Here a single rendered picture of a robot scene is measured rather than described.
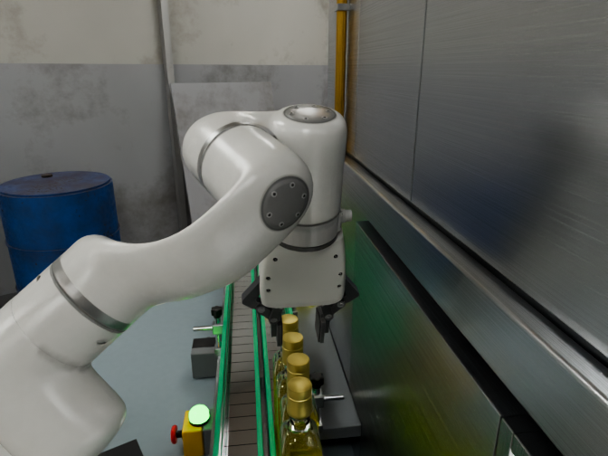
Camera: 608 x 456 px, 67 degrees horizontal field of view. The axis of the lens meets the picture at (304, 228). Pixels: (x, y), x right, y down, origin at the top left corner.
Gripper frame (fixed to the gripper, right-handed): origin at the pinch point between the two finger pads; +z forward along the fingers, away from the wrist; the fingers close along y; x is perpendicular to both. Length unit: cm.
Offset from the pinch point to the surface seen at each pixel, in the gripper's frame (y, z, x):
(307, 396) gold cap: -0.8, 9.1, 4.1
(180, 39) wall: 45, 31, -316
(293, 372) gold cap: 0.3, 10.8, -1.4
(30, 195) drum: 118, 83, -186
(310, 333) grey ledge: -10, 50, -45
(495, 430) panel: -11.8, -11.8, 23.2
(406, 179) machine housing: -15.3, -15.4, -10.3
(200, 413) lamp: 18, 47, -21
